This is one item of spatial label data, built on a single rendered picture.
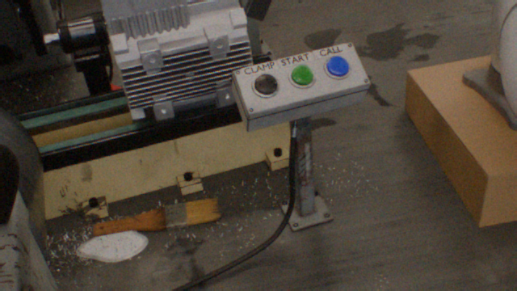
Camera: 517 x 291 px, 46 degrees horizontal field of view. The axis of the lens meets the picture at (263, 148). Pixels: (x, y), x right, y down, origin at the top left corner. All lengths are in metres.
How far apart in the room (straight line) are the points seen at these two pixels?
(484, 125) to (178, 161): 0.50
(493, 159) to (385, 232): 0.19
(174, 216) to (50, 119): 0.27
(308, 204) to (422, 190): 0.20
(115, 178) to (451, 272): 0.54
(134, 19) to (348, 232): 0.45
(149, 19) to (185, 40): 0.06
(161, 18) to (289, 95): 0.25
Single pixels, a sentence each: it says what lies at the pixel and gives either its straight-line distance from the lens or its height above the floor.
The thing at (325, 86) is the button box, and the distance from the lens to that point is 0.81.
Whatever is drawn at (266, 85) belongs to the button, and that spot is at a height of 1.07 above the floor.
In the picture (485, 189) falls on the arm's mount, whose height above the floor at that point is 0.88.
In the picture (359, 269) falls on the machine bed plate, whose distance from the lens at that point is 0.91.
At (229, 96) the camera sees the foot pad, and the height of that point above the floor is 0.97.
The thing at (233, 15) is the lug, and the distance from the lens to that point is 0.93.
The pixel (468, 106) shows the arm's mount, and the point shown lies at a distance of 1.06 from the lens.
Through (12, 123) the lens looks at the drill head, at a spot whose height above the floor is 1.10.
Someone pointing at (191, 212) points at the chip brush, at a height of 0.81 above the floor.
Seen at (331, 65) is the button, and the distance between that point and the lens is 0.82.
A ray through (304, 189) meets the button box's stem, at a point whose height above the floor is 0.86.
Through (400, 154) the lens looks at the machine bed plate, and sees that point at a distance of 1.10.
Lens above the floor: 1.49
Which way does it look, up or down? 38 degrees down
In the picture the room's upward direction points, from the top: 6 degrees counter-clockwise
